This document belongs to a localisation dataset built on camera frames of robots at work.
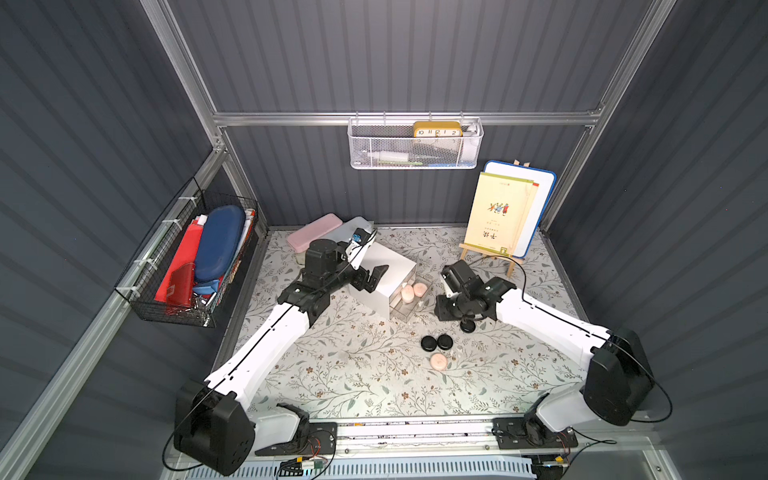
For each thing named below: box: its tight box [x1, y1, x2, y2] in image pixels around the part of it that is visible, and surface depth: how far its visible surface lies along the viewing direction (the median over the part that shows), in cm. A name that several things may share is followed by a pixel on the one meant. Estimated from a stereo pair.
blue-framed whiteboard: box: [481, 160, 557, 259], surface depth 93 cm
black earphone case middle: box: [437, 333, 454, 351], surface depth 91 cm
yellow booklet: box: [464, 172, 540, 257], surface depth 96 cm
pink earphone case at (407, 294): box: [401, 285, 415, 304], surface depth 94 cm
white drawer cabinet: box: [349, 242, 417, 320], surface depth 92 cm
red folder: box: [154, 219, 204, 313], surface depth 68 cm
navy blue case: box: [194, 205, 245, 281], surface depth 75 cm
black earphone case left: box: [420, 335, 437, 352], surface depth 91 cm
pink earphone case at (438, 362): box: [430, 353, 448, 371], surface depth 86 cm
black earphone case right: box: [460, 320, 476, 333], surface depth 93 cm
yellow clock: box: [413, 121, 463, 138], surface depth 90 cm
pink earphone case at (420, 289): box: [413, 283, 428, 298], surface depth 96 cm
